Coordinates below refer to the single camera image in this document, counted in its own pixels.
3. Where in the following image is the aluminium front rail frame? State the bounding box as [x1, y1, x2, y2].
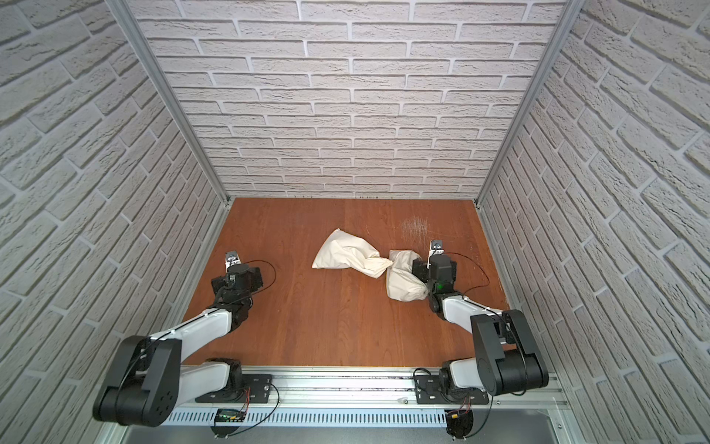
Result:
[93, 365, 584, 444]

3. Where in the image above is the right aluminium corner post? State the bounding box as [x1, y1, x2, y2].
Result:
[475, 0, 585, 210]

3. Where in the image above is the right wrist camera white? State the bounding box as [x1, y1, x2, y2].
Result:
[428, 240, 444, 257]

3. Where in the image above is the left green circuit board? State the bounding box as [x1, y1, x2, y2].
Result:
[211, 409, 246, 438]

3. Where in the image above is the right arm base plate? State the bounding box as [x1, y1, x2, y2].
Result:
[412, 374, 489, 406]

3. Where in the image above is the aluminium corner post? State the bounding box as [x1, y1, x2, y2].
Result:
[106, 0, 231, 207]
[475, 0, 585, 210]

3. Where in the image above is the cream cloth bag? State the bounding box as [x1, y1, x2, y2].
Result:
[312, 229, 393, 279]
[386, 250, 427, 303]

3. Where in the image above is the left aluminium corner post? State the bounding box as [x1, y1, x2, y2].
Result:
[106, 0, 231, 207]

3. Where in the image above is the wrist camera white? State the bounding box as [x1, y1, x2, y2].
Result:
[225, 251, 241, 271]
[428, 240, 444, 257]

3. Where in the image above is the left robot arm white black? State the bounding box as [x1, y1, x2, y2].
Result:
[92, 262, 264, 427]

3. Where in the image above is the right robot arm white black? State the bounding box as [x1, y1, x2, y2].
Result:
[412, 253, 549, 401]

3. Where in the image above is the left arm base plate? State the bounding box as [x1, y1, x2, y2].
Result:
[195, 374, 273, 404]

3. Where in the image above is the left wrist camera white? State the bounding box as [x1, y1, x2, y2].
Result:
[225, 251, 241, 271]

